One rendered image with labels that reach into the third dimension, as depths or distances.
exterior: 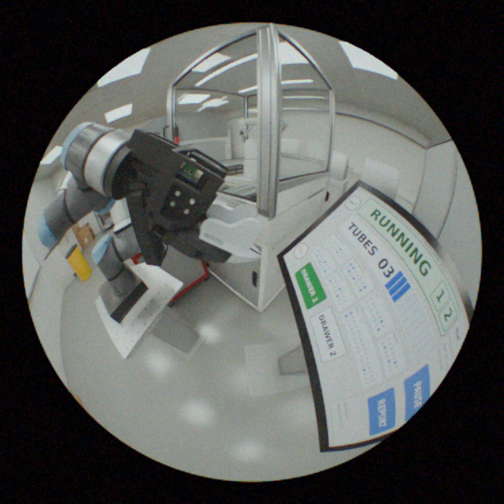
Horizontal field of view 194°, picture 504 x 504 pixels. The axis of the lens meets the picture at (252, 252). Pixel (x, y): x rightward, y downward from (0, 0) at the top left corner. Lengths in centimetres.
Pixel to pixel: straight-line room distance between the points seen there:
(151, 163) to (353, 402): 39
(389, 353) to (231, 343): 116
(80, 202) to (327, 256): 47
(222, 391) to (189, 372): 30
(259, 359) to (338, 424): 99
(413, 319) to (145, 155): 36
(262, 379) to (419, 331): 109
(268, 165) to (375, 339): 55
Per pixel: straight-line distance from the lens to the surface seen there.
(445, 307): 27
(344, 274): 27
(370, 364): 25
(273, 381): 121
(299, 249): 35
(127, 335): 69
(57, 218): 33
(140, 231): 18
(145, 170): 16
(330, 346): 26
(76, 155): 22
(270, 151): 54
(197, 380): 131
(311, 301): 29
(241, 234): 15
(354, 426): 31
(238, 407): 128
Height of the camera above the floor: 123
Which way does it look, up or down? 42 degrees down
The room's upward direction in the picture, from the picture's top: straight up
